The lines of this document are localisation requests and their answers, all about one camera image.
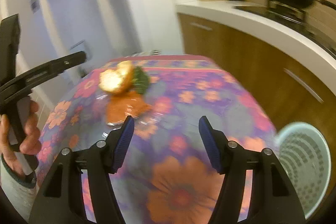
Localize green vegetable leaf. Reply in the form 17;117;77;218
132;66;150;95

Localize light blue trash basket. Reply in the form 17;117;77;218
275;122;331;219

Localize person's left forearm sleeve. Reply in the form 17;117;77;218
1;155;37;221

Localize clear plastic bag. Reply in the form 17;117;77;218
96;90;169;127

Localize white kitchen countertop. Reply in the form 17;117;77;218
173;0;335;93

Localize person's left hand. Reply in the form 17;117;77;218
1;100;42;180

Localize large pomelo peel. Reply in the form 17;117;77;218
99;61;134;94

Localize black gas stove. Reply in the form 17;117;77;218
235;5;335;59

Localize wooden cabinet doors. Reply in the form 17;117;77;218
176;12;336;135

